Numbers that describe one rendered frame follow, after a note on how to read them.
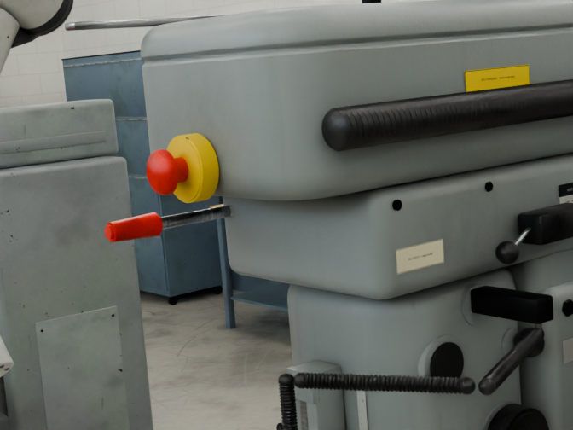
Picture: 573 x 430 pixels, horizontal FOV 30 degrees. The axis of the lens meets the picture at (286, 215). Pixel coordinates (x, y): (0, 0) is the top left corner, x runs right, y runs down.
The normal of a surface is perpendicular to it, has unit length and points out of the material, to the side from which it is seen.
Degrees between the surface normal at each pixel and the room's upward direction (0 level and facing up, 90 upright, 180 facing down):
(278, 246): 90
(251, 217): 90
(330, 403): 90
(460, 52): 90
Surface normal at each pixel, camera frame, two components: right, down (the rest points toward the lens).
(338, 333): -0.78, 0.15
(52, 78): 0.62, 0.07
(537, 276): -0.11, 0.15
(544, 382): -0.41, 0.16
